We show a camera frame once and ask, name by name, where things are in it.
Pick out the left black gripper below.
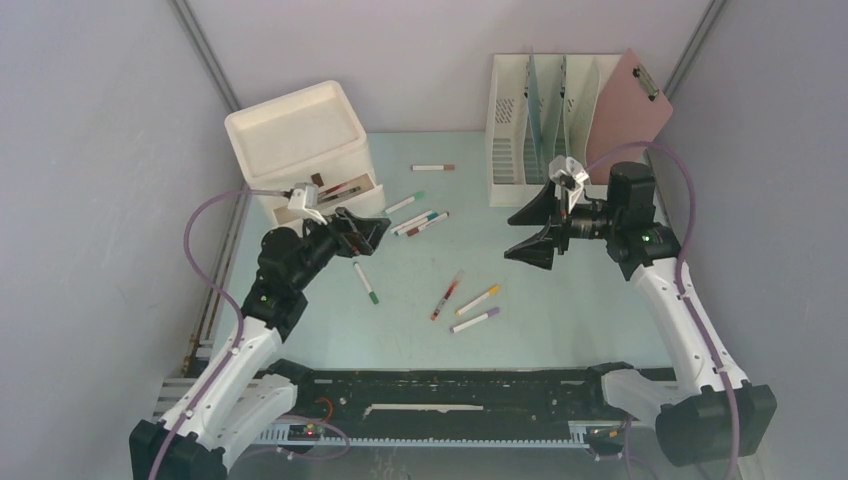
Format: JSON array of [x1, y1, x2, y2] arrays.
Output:
[[290, 207, 390, 291]]

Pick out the white marker purple cap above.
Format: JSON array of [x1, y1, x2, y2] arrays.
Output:
[[449, 307, 500, 334]]

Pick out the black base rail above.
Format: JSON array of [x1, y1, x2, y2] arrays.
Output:
[[253, 360, 625, 453]]

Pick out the white marker yellow cap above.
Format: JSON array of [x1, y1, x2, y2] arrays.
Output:
[[455, 284, 500, 316]]

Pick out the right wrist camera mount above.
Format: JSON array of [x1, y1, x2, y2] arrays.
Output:
[[549, 155, 589, 213]]

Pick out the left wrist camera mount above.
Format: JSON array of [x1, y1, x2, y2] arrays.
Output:
[[284, 182, 327, 225]]

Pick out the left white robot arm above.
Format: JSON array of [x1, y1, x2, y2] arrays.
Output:
[[129, 207, 390, 479]]

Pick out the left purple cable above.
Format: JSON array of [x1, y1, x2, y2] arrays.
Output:
[[146, 188, 296, 480]]

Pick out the cream file organizer rack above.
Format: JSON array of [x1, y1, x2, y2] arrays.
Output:
[[486, 54, 621, 207]]

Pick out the white marker dark-green cap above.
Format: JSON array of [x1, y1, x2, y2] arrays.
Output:
[[353, 262, 380, 305]]

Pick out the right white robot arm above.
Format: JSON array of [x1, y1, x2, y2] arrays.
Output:
[[504, 156, 777, 467]]

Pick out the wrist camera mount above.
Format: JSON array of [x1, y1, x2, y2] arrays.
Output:
[[284, 182, 327, 225], [549, 155, 589, 213]]

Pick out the red pen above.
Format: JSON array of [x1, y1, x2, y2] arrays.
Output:
[[430, 270, 465, 321], [318, 182, 352, 199]]

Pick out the blue clipboard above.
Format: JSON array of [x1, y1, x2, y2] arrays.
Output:
[[523, 51, 552, 185]]

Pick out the pink clipboard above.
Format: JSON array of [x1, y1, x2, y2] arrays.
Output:
[[586, 49, 673, 185]]

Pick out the cream three-drawer cabinet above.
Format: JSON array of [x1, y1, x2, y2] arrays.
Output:
[[224, 80, 386, 217]]

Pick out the white marker maroon cap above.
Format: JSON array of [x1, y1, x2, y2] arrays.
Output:
[[405, 212, 450, 237]]

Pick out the white marker teal cap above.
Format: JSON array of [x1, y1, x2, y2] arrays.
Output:
[[390, 210, 438, 236]]

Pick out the white marker brown cap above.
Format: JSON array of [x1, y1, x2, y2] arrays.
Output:
[[410, 164, 456, 172]]

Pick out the green clipboard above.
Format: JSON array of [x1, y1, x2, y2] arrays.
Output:
[[563, 55, 601, 168]]

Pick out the white marker green cap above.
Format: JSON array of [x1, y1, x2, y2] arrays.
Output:
[[383, 191, 425, 215]]

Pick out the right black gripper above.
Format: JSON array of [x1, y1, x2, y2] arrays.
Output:
[[505, 177, 621, 270]]

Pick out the black teal pen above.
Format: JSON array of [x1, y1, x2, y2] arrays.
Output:
[[318, 186, 362, 203]]

